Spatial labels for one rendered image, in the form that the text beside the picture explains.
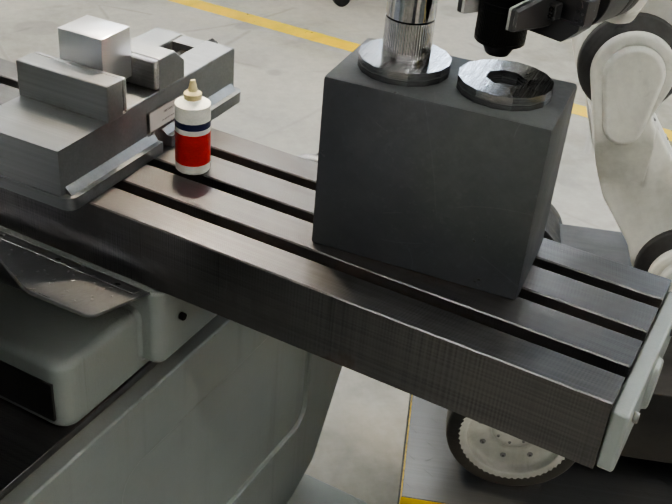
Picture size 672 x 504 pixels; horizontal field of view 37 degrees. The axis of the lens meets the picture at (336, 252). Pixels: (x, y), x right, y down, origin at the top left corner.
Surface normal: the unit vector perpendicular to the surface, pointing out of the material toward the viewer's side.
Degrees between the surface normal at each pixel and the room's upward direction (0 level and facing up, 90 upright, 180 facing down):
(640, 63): 90
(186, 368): 90
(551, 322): 0
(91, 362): 90
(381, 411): 0
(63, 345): 0
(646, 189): 90
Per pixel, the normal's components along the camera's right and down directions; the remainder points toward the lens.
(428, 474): 0.07, -0.84
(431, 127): -0.38, 0.48
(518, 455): -0.14, 0.54
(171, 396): 0.88, 0.32
